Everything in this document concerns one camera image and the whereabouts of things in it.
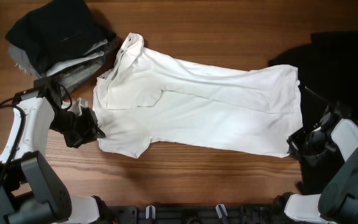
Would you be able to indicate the black garment at right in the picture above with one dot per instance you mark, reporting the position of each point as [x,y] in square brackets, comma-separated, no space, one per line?
[327,71]

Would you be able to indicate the black base rail with clips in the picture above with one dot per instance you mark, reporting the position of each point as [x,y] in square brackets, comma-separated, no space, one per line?
[251,214]

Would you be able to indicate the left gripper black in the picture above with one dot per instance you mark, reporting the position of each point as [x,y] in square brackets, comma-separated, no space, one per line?
[92,132]

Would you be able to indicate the grey folded garments stack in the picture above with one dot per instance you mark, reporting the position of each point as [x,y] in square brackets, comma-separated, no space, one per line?
[71,73]

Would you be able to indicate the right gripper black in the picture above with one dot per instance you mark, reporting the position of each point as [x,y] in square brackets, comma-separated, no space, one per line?
[293,141]

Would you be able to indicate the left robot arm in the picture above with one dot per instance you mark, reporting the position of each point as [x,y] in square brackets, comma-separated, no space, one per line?
[30,190]

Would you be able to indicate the black folded garment on stack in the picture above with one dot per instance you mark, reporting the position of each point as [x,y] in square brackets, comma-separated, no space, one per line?
[56,32]

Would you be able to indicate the white t-shirt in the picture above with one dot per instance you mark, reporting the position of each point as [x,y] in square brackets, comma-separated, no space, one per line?
[149,97]

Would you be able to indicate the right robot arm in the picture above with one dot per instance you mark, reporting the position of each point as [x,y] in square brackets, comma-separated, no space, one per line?
[328,196]

